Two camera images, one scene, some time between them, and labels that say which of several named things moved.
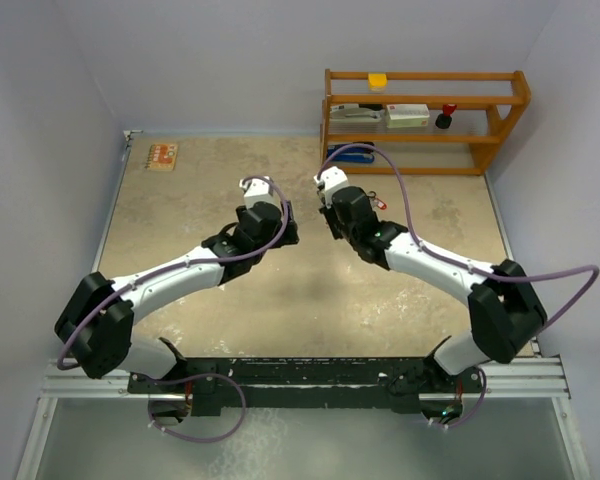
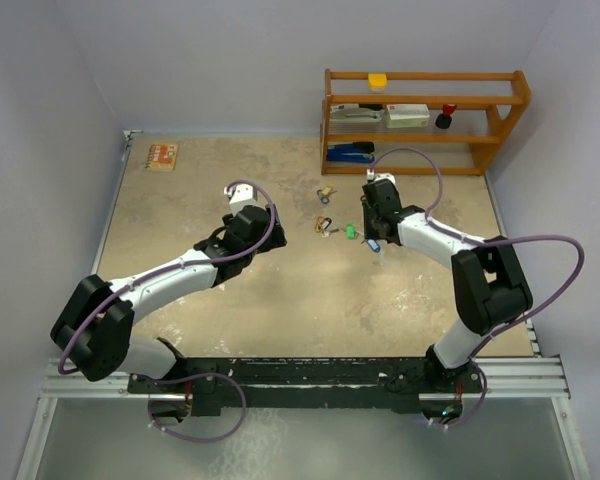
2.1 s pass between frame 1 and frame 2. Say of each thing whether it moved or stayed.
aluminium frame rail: stayed
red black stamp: stayed
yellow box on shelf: stayed
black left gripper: moved
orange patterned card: stayed
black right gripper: moved
